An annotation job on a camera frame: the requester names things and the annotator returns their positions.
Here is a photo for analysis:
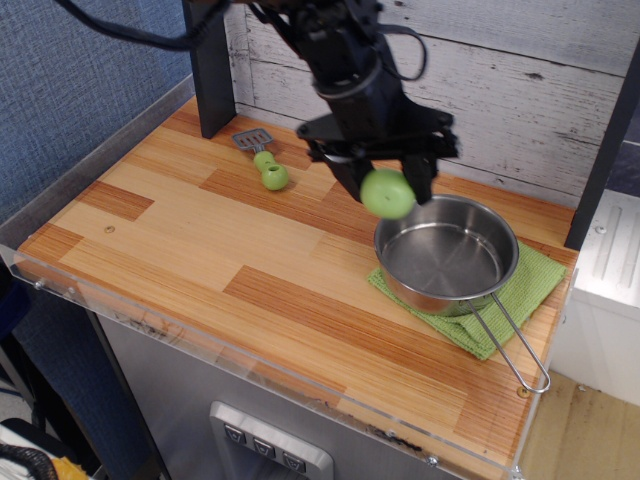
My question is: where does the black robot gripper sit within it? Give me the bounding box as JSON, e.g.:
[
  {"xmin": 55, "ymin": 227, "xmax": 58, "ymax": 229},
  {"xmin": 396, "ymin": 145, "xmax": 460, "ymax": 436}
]
[{"xmin": 296, "ymin": 74, "xmax": 458, "ymax": 205}]

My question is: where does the green toy pear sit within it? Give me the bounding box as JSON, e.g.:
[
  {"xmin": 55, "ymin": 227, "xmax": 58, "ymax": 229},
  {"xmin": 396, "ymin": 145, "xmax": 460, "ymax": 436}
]
[{"xmin": 360, "ymin": 169, "xmax": 416, "ymax": 220}]

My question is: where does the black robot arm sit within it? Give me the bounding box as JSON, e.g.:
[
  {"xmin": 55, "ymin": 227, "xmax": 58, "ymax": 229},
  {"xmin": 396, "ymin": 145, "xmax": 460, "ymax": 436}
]
[{"xmin": 249, "ymin": 1, "xmax": 458, "ymax": 204}]

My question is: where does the silver metal pot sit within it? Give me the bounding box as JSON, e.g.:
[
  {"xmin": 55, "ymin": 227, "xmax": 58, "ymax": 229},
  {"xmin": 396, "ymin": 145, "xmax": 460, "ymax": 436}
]
[{"xmin": 374, "ymin": 194, "xmax": 551, "ymax": 394}]

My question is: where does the green cloth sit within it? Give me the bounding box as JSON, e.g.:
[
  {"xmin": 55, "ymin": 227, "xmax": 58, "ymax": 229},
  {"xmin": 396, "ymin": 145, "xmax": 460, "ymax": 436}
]
[{"xmin": 367, "ymin": 243, "xmax": 567, "ymax": 360}]

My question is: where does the clear acrylic front guard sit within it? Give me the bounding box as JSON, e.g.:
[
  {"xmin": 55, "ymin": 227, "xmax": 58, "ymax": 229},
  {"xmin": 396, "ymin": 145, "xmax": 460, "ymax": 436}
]
[{"xmin": 0, "ymin": 241, "xmax": 526, "ymax": 480}]

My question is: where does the white ridged block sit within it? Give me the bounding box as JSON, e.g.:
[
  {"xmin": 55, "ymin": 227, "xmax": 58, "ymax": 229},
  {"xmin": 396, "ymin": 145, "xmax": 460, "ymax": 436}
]
[{"xmin": 551, "ymin": 190, "xmax": 639, "ymax": 405}]

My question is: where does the silver toy fridge front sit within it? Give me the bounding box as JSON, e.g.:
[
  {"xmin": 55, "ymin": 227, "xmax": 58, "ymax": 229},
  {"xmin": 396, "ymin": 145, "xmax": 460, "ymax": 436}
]
[{"xmin": 98, "ymin": 316, "xmax": 481, "ymax": 479}]

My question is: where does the grey button panel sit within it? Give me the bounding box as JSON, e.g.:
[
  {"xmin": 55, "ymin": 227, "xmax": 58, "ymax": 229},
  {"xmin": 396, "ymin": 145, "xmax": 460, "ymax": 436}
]
[{"xmin": 209, "ymin": 401, "xmax": 334, "ymax": 479}]

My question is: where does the yellow black object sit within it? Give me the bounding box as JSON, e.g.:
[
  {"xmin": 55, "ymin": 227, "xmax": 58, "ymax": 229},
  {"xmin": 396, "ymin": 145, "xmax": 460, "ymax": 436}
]
[{"xmin": 1, "ymin": 444, "xmax": 90, "ymax": 479}]

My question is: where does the black vertical post left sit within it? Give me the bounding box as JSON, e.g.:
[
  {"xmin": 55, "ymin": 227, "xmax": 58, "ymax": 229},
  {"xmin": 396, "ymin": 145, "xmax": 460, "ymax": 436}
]
[{"xmin": 190, "ymin": 18, "xmax": 236, "ymax": 139}]

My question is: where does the black vertical post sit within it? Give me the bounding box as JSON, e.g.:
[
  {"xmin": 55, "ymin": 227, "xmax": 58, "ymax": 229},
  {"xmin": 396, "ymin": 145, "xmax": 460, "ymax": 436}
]
[
  {"xmin": 190, "ymin": 18, "xmax": 236, "ymax": 139},
  {"xmin": 564, "ymin": 44, "xmax": 639, "ymax": 250}
]

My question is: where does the black cable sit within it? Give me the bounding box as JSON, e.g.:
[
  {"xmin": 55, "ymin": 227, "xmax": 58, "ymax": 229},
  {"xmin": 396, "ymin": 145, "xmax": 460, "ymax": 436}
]
[{"xmin": 54, "ymin": 0, "xmax": 231, "ymax": 51}]

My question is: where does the black vertical post right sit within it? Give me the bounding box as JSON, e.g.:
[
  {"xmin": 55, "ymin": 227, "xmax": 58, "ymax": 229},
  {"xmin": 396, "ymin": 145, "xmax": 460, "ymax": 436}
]
[{"xmin": 564, "ymin": 44, "xmax": 639, "ymax": 250}]

